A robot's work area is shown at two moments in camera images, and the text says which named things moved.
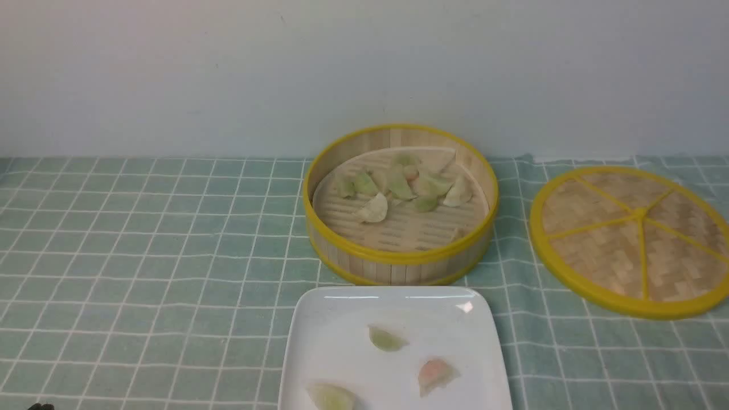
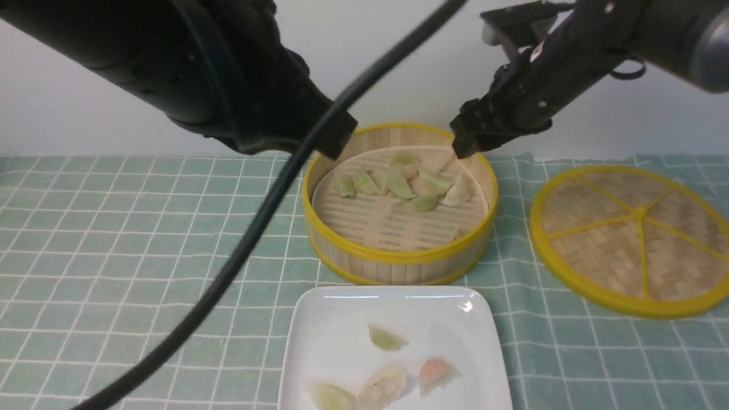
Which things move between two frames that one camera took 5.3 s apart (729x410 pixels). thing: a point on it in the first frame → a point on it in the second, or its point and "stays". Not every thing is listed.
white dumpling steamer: x=459 y=194 stays
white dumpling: x=375 y=209 → x=381 y=388
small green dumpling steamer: x=426 y=205 stays
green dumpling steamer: x=437 y=188 stays
